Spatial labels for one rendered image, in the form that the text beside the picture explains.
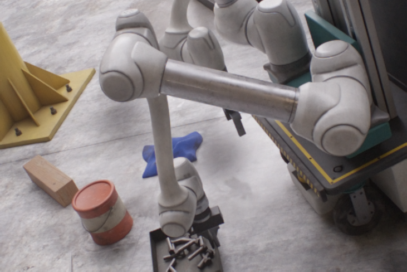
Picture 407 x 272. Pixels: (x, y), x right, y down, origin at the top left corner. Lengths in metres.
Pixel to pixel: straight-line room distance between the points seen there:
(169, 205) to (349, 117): 0.66
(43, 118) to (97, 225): 1.34
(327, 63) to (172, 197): 0.63
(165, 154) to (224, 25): 0.65
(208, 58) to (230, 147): 0.86
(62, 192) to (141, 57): 1.44
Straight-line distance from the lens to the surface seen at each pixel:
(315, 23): 2.37
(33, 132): 3.94
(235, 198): 2.78
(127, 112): 3.70
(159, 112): 2.14
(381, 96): 2.30
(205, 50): 2.27
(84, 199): 2.84
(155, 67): 1.86
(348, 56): 2.02
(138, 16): 2.01
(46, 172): 3.36
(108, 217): 2.80
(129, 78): 1.83
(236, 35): 2.58
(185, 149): 3.13
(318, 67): 2.02
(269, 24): 2.42
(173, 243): 2.65
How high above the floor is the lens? 1.68
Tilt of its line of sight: 30 degrees down
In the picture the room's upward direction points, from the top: 23 degrees counter-clockwise
